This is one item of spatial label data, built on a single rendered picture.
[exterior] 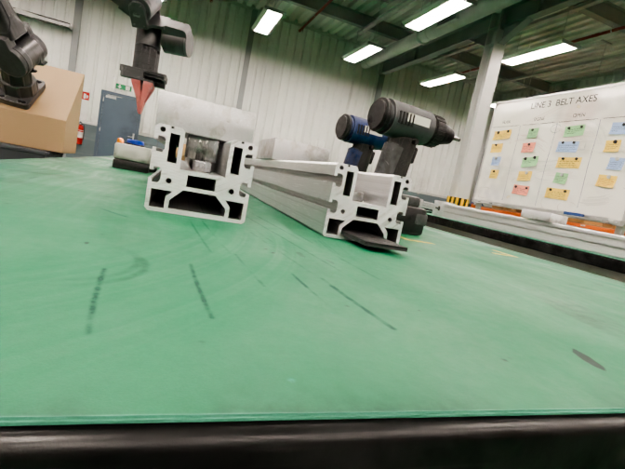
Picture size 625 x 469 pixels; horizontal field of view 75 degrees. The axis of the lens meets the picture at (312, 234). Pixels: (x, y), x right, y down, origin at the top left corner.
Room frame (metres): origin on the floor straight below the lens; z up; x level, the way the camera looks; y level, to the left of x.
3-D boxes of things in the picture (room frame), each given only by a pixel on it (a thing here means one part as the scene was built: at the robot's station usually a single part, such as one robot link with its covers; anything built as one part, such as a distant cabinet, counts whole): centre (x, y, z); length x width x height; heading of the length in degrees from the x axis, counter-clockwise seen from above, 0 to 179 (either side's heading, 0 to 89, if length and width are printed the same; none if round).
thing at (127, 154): (1.01, 0.46, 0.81); 0.10 x 0.08 x 0.06; 110
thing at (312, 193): (0.85, 0.08, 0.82); 0.80 x 0.10 x 0.09; 20
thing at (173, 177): (0.79, 0.25, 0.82); 0.80 x 0.10 x 0.09; 20
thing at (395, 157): (0.75, -0.15, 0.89); 0.20 x 0.08 x 0.22; 118
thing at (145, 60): (1.01, 0.47, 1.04); 0.10 x 0.07 x 0.07; 109
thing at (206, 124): (0.55, 0.17, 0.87); 0.16 x 0.11 x 0.07; 20
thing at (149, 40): (1.01, 0.47, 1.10); 0.07 x 0.06 x 0.07; 91
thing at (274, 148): (0.85, 0.08, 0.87); 0.16 x 0.11 x 0.07; 20
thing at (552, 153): (3.49, -1.83, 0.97); 1.50 x 0.50 x 1.95; 20
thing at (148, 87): (1.00, 0.48, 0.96); 0.07 x 0.07 x 0.09; 19
